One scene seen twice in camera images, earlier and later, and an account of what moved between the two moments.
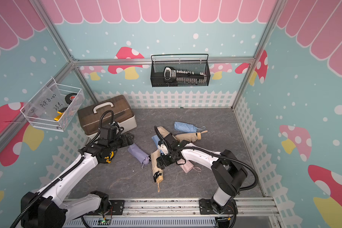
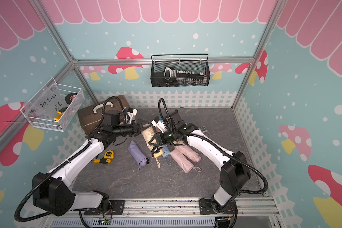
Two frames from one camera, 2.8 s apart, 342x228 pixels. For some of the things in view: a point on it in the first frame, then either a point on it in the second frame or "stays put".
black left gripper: [125, 143] -> [136, 131]
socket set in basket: [184, 77] stays put
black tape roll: [70, 98] stays put
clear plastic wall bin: [53, 107] stays put
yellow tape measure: [109, 158] stays put
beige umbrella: [158, 173] -> [147, 134]
